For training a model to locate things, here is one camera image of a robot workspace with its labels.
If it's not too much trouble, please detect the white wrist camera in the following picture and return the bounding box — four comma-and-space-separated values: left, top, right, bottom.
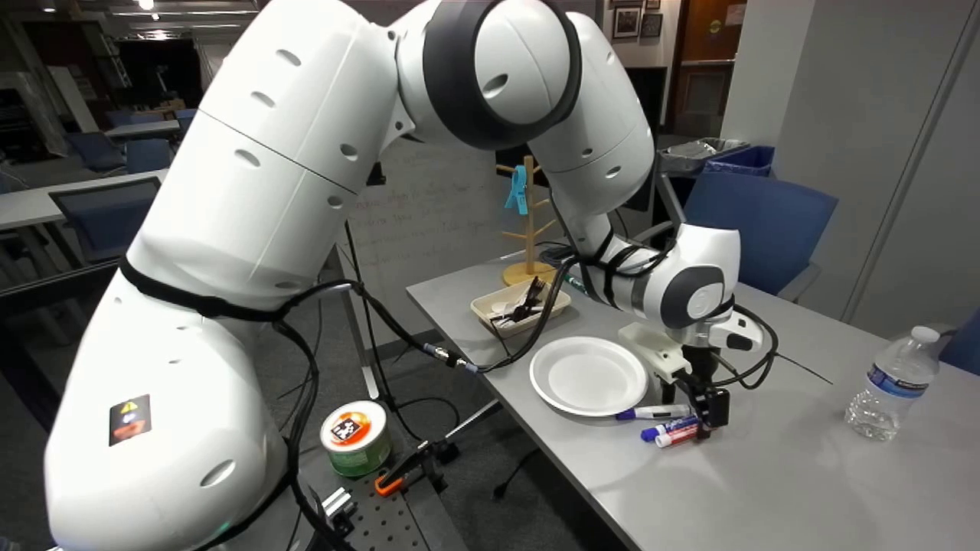
620, 323, 693, 384

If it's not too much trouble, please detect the blue marker white barrel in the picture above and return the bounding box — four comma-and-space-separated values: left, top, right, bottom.
641, 423, 701, 450

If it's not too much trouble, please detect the far blue office chair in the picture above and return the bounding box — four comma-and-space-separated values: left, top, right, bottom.
685, 172, 837, 295

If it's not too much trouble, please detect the black plastic fork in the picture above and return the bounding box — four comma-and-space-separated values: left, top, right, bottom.
492, 279, 546, 323

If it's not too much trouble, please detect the clear plastic water bottle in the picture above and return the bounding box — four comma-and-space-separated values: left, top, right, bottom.
844, 324, 940, 440

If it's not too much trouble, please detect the white round plate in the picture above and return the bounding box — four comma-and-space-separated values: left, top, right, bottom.
530, 337, 648, 419

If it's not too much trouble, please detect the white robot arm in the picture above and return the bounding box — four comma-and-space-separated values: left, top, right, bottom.
42, 0, 740, 551

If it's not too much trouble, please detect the wooden mug tree stand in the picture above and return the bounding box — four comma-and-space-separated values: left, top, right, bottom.
501, 155, 553, 284

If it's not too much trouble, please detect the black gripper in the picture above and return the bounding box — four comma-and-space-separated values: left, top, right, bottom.
675, 345, 729, 430

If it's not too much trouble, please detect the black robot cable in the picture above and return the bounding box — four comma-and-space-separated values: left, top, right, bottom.
119, 219, 782, 551

